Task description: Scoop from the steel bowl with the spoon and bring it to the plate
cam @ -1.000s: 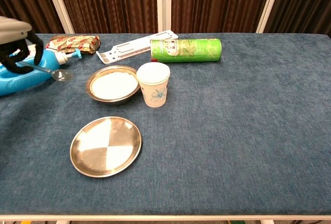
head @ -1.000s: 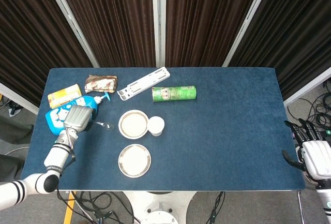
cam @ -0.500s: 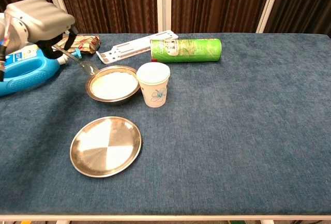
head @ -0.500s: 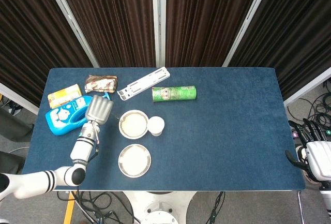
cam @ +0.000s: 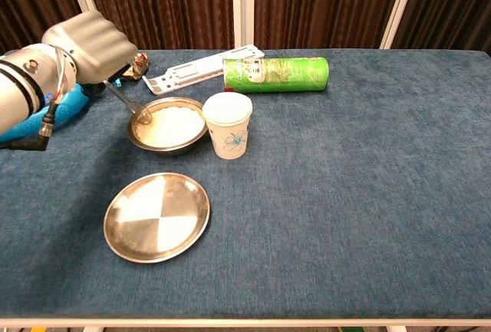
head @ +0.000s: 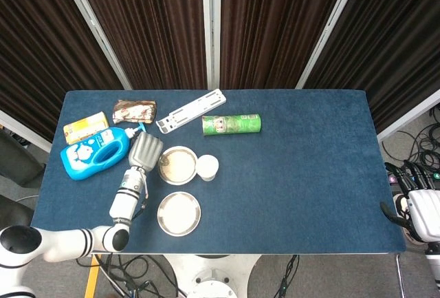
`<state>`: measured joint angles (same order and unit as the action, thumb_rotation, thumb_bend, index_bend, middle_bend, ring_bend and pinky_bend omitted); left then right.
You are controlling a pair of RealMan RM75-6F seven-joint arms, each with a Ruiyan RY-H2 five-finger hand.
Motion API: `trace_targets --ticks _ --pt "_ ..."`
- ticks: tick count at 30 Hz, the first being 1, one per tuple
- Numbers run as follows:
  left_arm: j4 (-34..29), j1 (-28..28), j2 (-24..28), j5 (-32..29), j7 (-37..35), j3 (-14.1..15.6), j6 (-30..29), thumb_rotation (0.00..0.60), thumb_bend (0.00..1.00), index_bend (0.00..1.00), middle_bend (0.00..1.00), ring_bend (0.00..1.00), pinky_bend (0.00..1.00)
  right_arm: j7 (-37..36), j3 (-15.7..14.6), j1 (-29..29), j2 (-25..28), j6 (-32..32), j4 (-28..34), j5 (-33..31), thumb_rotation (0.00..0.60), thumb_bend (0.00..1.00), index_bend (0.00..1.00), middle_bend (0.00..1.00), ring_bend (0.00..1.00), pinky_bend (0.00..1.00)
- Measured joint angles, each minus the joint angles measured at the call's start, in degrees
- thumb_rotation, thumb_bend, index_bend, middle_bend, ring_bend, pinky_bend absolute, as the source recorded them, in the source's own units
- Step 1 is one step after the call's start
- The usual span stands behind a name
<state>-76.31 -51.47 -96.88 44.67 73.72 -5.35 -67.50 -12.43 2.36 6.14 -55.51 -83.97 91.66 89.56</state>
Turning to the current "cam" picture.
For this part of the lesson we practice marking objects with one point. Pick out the blue table cloth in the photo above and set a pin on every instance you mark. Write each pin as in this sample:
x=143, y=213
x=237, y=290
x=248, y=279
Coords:
x=326, y=194

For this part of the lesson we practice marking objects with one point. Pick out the green chips can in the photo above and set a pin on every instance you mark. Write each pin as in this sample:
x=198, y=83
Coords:
x=284, y=75

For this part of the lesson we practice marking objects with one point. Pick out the blue detergent pump bottle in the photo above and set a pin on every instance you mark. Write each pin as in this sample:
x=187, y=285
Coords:
x=71, y=107

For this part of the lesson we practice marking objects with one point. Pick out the clear plastic spoon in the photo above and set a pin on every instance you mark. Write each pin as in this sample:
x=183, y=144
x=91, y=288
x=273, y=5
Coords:
x=126, y=100

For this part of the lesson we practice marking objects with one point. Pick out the white plastic slotted bracket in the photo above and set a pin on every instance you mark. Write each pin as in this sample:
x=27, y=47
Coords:
x=192, y=69

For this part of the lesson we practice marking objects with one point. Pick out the stainless steel bowl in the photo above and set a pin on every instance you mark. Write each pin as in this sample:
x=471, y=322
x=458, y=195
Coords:
x=169, y=150

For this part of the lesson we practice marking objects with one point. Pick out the white paper cup blue flower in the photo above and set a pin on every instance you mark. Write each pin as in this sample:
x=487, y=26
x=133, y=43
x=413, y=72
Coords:
x=230, y=140

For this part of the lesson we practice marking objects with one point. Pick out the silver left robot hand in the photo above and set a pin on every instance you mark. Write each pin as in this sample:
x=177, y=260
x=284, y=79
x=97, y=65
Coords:
x=96, y=48

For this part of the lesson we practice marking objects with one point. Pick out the round stainless steel plate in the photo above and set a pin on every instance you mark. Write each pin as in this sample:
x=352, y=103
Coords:
x=153, y=221

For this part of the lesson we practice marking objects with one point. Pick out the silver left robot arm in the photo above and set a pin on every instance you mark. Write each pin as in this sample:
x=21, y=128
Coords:
x=19, y=86

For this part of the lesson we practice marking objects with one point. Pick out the brown red snack packet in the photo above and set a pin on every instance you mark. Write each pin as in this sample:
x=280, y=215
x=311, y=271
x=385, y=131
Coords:
x=140, y=63

